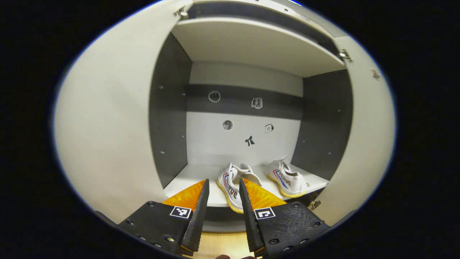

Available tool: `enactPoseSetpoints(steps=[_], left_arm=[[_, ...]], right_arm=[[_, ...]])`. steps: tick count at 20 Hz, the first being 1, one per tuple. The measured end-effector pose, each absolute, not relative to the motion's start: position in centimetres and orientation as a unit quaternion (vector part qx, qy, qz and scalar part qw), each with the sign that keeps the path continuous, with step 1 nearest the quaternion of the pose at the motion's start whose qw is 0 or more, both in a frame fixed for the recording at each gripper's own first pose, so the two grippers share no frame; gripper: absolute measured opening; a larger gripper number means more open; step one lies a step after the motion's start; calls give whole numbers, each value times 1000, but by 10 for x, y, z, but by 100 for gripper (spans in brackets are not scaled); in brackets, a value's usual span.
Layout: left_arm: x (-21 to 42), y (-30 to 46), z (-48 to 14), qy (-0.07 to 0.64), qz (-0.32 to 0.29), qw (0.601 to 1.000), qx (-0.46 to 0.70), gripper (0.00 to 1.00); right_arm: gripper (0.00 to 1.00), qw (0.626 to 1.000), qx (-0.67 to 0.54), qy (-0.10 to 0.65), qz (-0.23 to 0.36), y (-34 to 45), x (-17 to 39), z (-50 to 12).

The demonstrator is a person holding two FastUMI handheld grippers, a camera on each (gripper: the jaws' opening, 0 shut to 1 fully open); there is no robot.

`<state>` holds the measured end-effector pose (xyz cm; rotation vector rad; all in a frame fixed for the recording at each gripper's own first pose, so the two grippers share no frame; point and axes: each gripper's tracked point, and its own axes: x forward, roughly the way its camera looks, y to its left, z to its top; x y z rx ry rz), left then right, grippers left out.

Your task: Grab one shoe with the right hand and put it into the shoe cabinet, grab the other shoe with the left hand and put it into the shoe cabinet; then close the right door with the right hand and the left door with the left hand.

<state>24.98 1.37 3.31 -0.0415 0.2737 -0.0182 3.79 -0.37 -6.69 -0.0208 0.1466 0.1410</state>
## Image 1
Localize thin white cabinet shelf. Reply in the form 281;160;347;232
164;164;329;208

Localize white and grey shoe cabinet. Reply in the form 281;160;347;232
149;0;354;232

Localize wide white cabinet shelf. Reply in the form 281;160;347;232
172;17;346;78

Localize white canvas shoe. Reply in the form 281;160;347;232
266;155;308;198
216;162;263;214

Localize white shoe cabinet door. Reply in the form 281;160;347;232
53;0;194;224
311;36;396;226

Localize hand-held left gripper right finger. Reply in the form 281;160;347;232
239;178;330;258

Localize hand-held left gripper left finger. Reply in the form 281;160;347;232
118;179;210;256

